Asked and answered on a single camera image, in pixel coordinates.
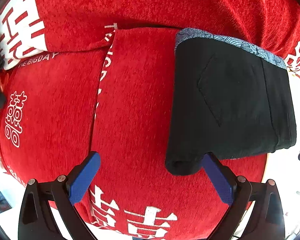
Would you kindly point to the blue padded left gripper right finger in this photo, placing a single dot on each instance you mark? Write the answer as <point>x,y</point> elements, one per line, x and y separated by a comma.
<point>222,178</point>

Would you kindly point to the red sofa cover white characters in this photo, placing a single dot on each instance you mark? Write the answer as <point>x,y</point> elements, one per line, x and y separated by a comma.
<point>98,75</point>

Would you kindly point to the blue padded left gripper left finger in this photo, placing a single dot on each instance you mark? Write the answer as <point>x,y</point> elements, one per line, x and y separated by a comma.
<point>81,176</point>

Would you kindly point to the black pants with blue waistband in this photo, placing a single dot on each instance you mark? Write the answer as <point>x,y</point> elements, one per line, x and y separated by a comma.
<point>231,98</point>

